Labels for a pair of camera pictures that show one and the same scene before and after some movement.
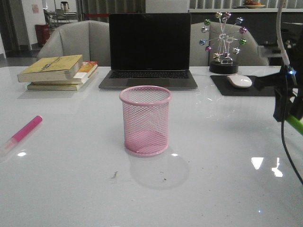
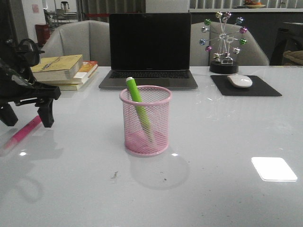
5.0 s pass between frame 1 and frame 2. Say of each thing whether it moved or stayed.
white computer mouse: stayed
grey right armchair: stayed
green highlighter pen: moved
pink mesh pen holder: stayed
